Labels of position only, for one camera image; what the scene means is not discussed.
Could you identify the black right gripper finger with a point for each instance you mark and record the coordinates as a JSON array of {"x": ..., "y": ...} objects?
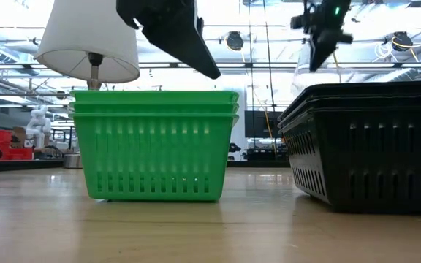
[{"x": 320, "y": 49}]

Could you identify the white shade table lamp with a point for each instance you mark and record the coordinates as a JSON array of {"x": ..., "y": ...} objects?
[{"x": 86, "y": 36}]

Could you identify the white robot figure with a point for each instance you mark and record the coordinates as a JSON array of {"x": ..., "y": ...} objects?
[{"x": 38, "y": 126}]

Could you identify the cardboard box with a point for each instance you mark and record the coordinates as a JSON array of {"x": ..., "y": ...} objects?
[{"x": 19, "y": 133}]

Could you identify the red plastic bin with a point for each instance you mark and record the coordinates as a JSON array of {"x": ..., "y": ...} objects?
[{"x": 20, "y": 153}]

